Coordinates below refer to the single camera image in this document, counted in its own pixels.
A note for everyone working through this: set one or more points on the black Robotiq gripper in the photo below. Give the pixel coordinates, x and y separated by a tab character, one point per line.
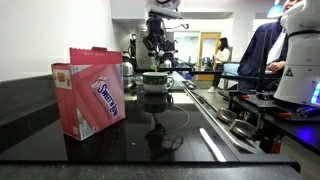
156	31

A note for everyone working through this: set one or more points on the white and green flowered mug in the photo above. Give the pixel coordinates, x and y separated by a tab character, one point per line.
156	82

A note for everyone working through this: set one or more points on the silver kettle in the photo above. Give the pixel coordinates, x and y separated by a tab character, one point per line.
127	68

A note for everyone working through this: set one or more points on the yellow door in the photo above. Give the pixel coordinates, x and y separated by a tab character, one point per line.
209	50

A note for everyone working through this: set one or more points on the standing person white top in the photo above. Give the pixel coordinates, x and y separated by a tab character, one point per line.
221	58

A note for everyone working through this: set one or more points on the pink Sweet'N Low box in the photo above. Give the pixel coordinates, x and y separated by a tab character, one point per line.
95	96

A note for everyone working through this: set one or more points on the stainless stove control panel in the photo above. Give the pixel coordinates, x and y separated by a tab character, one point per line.
213	115

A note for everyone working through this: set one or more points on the silver stove knob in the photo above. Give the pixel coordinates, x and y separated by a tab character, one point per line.
226	115
243	128

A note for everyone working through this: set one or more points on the seated person blue jacket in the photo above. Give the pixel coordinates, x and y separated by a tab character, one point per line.
258	50

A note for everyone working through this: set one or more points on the orange clamp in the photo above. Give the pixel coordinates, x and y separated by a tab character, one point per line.
283	115
245	96

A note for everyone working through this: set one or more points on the black metal pole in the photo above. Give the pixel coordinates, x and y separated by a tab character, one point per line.
263	60

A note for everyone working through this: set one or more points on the teal pendant lamp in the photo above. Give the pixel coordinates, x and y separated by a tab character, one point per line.
275	11

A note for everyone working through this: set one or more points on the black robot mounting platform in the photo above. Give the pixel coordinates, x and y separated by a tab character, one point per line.
286	126

